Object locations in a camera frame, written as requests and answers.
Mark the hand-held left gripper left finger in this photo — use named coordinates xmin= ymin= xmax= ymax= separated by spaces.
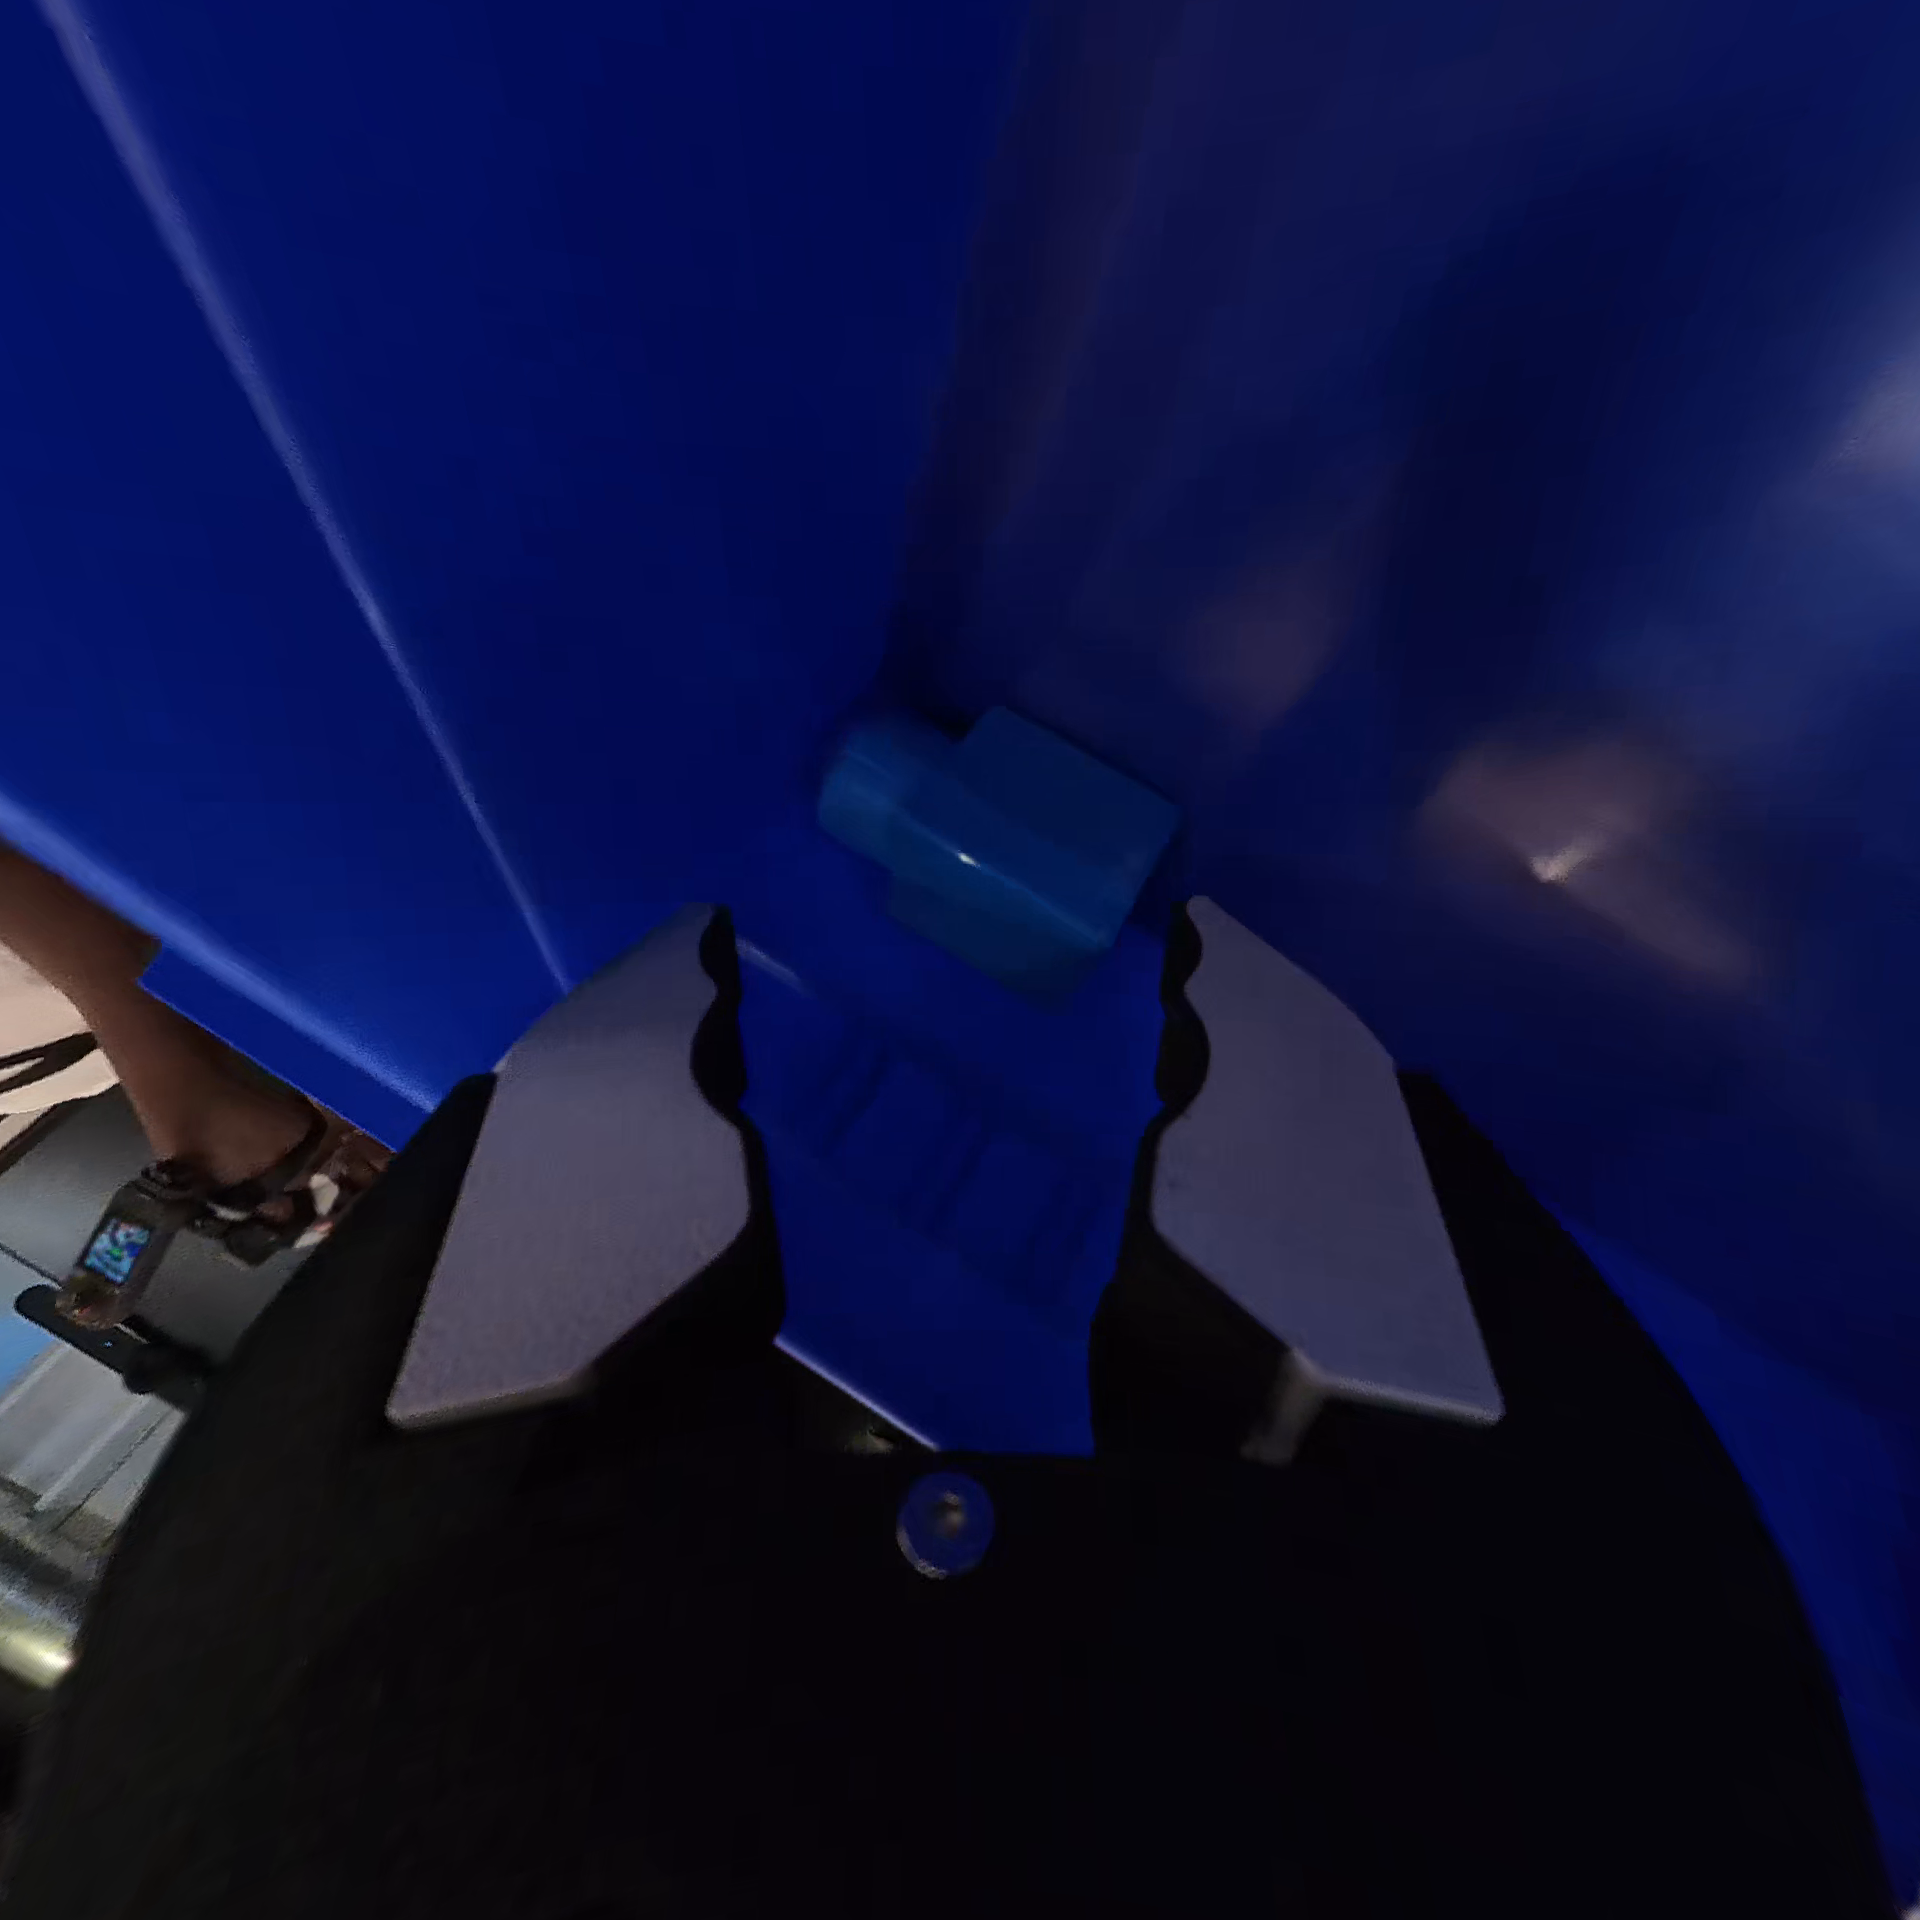
xmin=384 ymin=903 xmax=788 ymax=1430

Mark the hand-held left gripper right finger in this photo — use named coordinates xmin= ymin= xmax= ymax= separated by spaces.
xmin=1096 ymin=895 xmax=1507 ymax=1468

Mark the blue single-stud toy block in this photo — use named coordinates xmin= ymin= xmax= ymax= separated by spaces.
xmin=816 ymin=704 xmax=1184 ymax=1010

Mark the blue plastic storage bin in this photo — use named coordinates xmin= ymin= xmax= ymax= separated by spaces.
xmin=0 ymin=0 xmax=1920 ymax=1907

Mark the black device with stickers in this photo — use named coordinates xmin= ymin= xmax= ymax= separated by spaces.
xmin=17 ymin=1162 xmax=324 ymax=1404

